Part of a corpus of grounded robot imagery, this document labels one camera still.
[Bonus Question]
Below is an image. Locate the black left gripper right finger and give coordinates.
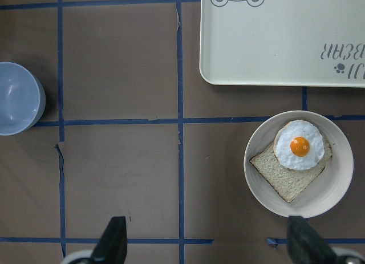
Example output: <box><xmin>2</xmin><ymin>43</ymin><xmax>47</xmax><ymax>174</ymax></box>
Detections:
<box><xmin>287</xmin><ymin>216</ymin><xmax>337</xmax><ymax>263</ymax></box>

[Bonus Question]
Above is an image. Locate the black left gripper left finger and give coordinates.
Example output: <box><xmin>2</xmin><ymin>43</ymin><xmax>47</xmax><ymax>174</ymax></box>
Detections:
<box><xmin>90</xmin><ymin>216</ymin><xmax>127</xmax><ymax>264</ymax></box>

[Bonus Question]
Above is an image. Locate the bread slice on plate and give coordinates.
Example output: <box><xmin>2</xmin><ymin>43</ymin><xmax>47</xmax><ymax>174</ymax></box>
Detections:
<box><xmin>249</xmin><ymin>138</ymin><xmax>332</xmax><ymax>203</ymax></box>

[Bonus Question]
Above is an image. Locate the cream round plate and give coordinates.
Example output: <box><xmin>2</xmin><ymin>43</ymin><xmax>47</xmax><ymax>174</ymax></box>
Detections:
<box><xmin>244</xmin><ymin>111</ymin><xmax>354</xmax><ymax>218</ymax></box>

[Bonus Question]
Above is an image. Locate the fried egg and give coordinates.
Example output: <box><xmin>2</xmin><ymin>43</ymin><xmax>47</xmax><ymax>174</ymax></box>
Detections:
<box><xmin>274</xmin><ymin>120</ymin><xmax>325</xmax><ymax>170</ymax></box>

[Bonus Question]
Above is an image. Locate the blue bowl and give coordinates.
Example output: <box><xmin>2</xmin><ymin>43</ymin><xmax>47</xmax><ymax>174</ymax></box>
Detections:
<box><xmin>1</xmin><ymin>62</ymin><xmax>46</xmax><ymax>136</ymax></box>

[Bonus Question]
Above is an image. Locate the cream bear tray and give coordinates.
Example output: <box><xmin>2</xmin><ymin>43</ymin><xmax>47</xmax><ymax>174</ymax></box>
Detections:
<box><xmin>200</xmin><ymin>0</ymin><xmax>364</xmax><ymax>88</ymax></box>

